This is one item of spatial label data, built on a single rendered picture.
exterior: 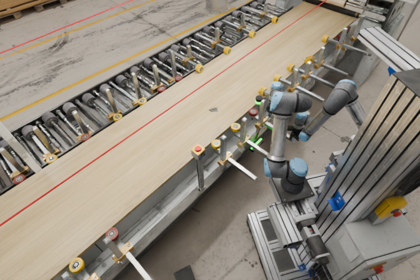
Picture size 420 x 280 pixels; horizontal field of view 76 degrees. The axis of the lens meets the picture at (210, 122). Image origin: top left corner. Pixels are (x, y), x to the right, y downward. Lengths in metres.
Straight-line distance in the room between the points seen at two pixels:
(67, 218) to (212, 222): 1.37
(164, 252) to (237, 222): 0.75
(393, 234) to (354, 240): 0.21
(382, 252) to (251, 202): 1.56
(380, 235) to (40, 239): 2.00
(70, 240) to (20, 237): 0.34
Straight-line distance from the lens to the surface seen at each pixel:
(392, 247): 1.74
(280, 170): 1.72
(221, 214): 2.91
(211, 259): 2.76
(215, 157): 2.49
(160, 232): 2.13
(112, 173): 2.22
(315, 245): 1.85
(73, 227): 2.11
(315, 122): 1.96
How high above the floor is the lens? 2.66
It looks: 48 degrees down
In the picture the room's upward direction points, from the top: 2 degrees counter-clockwise
